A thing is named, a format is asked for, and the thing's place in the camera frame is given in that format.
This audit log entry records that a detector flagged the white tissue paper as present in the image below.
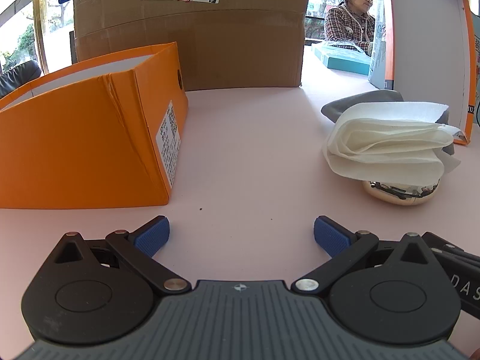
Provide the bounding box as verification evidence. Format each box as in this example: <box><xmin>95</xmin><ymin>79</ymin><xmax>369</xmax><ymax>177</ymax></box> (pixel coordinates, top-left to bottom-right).
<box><xmin>323</xmin><ymin>102</ymin><xmax>465</xmax><ymax>187</ymax></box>

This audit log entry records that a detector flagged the orange shoe box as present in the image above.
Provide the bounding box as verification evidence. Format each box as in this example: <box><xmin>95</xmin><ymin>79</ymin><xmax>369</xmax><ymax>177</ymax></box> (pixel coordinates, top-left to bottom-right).
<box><xmin>1</xmin><ymin>43</ymin><xmax>188</xmax><ymax>210</ymax></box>

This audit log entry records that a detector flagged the black office chair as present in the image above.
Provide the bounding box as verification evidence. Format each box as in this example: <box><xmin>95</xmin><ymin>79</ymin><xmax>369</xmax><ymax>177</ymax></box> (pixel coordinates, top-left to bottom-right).
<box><xmin>0</xmin><ymin>60</ymin><xmax>42</xmax><ymax>98</ymax></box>

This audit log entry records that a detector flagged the teal flat box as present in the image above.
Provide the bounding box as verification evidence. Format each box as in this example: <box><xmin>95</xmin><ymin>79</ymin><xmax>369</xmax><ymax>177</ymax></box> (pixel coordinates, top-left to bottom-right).
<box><xmin>312</xmin><ymin>42</ymin><xmax>371</xmax><ymax>76</ymax></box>

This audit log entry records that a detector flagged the orange box lid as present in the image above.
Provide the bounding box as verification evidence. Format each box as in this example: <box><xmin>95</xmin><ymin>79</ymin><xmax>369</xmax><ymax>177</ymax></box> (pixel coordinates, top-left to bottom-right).
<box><xmin>385</xmin><ymin>0</ymin><xmax>477</xmax><ymax>145</ymax></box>

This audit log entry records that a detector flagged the seated person in plaid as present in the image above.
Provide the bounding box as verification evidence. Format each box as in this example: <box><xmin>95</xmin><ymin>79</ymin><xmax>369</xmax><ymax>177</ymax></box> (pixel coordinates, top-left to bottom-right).
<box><xmin>325</xmin><ymin>0</ymin><xmax>376</xmax><ymax>56</ymax></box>

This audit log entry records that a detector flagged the large brown cardboard box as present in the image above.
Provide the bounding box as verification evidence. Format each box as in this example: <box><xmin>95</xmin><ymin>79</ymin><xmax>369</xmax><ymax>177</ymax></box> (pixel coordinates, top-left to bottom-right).
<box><xmin>72</xmin><ymin>0</ymin><xmax>308</xmax><ymax>90</ymax></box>

